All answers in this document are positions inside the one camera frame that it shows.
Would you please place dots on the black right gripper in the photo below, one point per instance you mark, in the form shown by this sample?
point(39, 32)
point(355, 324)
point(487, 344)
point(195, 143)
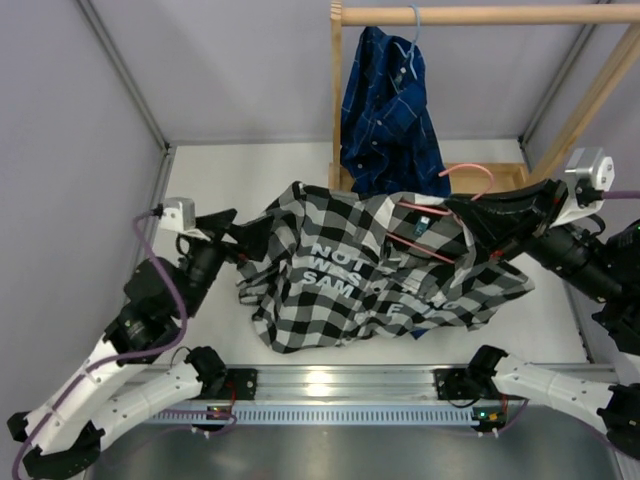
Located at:
point(501, 219)

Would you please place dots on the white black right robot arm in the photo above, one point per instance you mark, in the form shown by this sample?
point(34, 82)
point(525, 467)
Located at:
point(612, 410)

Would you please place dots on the slotted grey cable duct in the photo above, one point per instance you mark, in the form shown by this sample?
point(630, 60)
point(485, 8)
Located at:
point(390, 415)

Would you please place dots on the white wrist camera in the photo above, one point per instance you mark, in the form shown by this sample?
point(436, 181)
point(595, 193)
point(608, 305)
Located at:
point(588, 174)
point(178, 216)

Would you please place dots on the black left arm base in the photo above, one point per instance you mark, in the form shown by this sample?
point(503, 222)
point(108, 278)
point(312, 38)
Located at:
point(237, 384)

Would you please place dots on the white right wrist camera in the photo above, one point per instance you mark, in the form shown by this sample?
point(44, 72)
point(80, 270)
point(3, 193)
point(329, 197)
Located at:
point(588, 174)

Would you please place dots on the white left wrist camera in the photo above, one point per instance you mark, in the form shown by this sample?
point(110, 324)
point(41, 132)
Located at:
point(178, 216)

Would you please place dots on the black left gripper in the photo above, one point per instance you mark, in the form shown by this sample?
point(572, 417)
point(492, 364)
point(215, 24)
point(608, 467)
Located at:
point(252, 236)

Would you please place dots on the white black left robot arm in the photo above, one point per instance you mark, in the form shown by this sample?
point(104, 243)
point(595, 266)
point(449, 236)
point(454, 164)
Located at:
point(69, 432)

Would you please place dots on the light blue hanger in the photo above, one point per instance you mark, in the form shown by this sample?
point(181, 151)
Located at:
point(414, 40)

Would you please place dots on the aluminium mounting rail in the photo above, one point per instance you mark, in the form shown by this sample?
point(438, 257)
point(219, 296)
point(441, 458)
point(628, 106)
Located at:
point(343, 382)

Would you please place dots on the wooden clothes rack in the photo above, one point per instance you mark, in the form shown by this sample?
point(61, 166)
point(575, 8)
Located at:
point(499, 67)

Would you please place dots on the black white checkered shirt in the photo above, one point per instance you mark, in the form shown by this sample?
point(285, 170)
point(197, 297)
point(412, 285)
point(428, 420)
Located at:
point(343, 267)

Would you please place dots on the blue plaid shirt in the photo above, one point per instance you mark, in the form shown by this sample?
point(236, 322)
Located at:
point(388, 140)

